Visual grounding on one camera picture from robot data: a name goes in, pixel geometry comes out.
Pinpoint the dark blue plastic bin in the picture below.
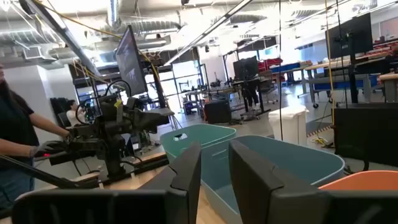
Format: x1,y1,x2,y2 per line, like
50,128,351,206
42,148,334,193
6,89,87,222
200,134,346,224

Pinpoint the black cabinet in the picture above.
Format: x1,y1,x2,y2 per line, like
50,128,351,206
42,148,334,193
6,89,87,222
334,102,398,167

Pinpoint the thin black hanging cable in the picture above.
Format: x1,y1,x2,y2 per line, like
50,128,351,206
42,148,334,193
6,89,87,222
277,0,284,141

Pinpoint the black desk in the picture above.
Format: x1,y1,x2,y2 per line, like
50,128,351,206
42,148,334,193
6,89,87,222
146,107,175,118

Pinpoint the grey aluminium frame beam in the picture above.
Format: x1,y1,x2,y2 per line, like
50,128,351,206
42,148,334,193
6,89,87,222
18,0,102,77
164,0,253,65

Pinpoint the black box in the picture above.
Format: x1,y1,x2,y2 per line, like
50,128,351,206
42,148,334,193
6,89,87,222
203,100,233,125

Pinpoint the wooden workbench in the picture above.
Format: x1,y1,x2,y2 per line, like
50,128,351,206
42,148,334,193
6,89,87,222
297,58,389,108

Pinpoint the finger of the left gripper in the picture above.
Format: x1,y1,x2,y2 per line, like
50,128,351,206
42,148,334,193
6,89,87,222
134,109,170,133

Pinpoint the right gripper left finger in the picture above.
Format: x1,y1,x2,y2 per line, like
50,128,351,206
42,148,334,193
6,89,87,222
12,140,203,224

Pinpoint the white waste bin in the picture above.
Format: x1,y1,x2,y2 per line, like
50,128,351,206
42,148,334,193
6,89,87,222
268,105,309,146

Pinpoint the teal green plastic bin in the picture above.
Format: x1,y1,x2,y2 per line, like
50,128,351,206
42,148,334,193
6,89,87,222
160,123,238,164

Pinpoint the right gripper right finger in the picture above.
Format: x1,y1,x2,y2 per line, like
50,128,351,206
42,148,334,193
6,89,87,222
228,139,398,224

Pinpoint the person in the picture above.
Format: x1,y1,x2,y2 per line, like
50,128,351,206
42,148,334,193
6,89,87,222
0,63,71,212
65,99,86,127

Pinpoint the orange plastic bin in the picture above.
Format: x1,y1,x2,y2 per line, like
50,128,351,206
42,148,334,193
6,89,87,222
318,170,398,191

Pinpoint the yellow hanging cable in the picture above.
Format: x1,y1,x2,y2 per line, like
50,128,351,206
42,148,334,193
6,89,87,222
324,0,336,128

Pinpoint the large black monitor with stand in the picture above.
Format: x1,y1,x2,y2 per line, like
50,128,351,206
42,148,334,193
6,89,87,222
325,12,374,105

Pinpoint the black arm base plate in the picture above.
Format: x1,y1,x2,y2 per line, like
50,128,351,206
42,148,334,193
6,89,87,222
98,157,170,184

